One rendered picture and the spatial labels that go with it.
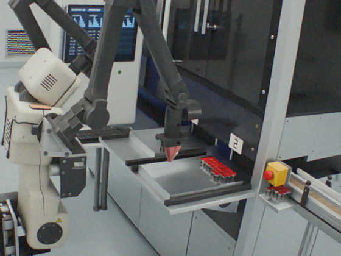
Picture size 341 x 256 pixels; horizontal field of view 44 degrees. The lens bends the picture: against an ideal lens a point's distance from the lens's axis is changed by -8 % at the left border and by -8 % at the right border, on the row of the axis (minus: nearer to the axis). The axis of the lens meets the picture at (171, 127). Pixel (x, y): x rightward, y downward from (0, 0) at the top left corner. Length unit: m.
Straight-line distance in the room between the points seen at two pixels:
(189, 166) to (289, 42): 0.71
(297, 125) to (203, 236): 0.76
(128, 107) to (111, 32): 1.24
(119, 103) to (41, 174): 0.99
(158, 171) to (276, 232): 0.62
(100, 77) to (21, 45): 5.62
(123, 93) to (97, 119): 1.12
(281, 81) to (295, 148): 0.33
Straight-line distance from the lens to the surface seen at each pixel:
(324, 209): 1.72
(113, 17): 1.31
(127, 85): 2.47
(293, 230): 2.15
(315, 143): 1.95
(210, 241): 2.17
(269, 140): 1.73
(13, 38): 6.91
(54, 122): 1.38
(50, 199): 1.63
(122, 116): 2.52
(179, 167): 1.92
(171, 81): 1.48
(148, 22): 1.37
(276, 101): 1.68
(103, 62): 1.34
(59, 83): 1.47
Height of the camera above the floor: 1.71
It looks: 21 degrees down
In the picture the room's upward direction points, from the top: 7 degrees clockwise
